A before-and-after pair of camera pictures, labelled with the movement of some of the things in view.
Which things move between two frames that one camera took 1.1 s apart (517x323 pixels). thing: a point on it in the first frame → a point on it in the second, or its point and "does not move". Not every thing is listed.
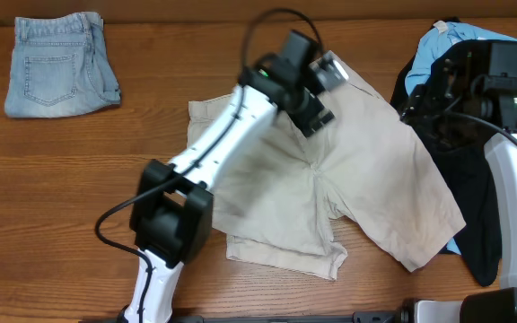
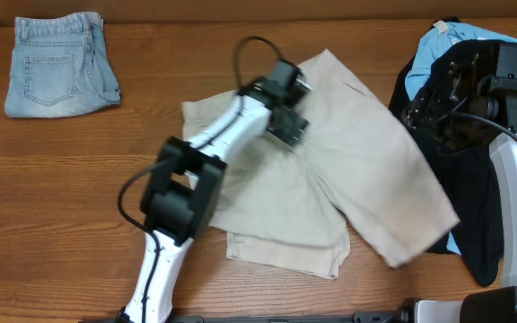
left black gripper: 301,115 → 281,128
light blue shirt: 443,37 does not move
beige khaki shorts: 283,207 does not move
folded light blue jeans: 60,66 does not move
